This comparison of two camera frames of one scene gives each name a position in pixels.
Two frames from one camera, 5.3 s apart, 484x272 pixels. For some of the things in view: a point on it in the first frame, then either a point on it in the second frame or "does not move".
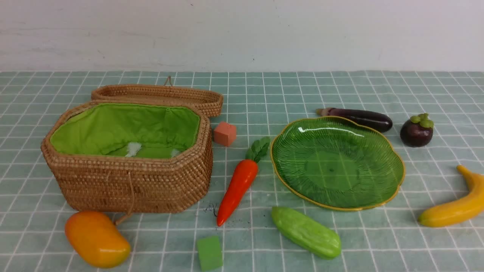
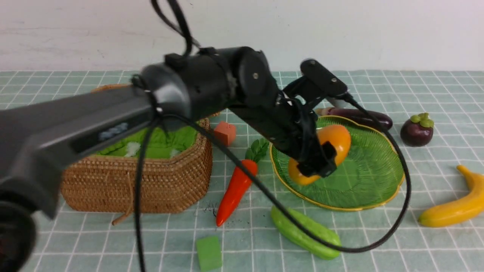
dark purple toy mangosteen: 417,131 does not move
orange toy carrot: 244,173 does not move
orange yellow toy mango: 97,238 → 338,135
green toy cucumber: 307,235 does not move
